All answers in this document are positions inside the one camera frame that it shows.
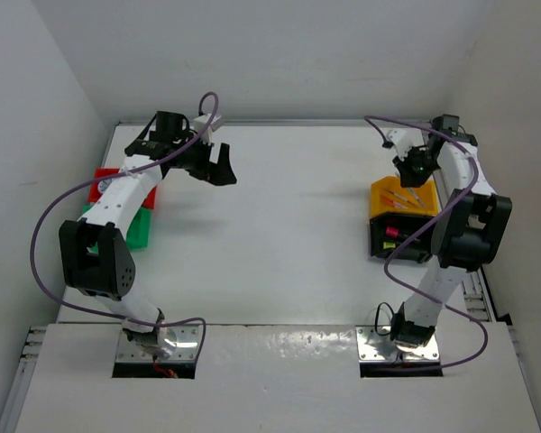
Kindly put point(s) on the yellow plastic bin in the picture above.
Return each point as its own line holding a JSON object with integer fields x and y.
{"x": 388, "y": 196}

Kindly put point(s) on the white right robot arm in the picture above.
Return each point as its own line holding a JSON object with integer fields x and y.
{"x": 465, "y": 235}

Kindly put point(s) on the green plastic bin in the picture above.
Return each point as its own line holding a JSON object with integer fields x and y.
{"x": 138, "y": 232}

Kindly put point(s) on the pink highlighter marker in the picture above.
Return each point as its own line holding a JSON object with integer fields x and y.
{"x": 395, "y": 233}

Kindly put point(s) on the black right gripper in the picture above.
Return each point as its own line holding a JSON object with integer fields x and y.
{"x": 408, "y": 178}

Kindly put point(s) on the black plastic bin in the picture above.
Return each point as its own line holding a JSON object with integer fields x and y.
{"x": 419, "y": 251}

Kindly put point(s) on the grey purple pen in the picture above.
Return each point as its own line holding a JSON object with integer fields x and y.
{"x": 417, "y": 198}

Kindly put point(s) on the metal base plate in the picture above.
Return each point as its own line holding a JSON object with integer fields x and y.
{"x": 167, "y": 345}
{"x": 374, "y": 348}

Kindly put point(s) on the orange pen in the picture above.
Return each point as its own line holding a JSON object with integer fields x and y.
{"x": 392, "y": 203}
{"x": 396, "y": 195}

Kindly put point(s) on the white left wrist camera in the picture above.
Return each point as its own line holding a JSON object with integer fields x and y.
{"x": 207, "y": 124}

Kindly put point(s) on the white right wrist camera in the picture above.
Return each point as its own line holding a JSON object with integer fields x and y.
{"x": 398, "y": 140}

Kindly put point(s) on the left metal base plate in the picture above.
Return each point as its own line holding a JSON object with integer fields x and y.
{"x": 167, "y": 345}

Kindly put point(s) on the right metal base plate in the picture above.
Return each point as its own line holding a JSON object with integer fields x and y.
{"x": 374, "y": 348}

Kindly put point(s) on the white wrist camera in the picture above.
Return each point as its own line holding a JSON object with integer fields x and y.
{"x": 207, "y": 124}
{"x": 398, "y": 140}

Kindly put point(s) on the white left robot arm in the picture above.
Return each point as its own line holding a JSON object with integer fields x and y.
{"x": 96, "y": 260}

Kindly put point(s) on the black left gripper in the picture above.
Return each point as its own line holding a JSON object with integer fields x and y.
{"x": 217, "y": 173}

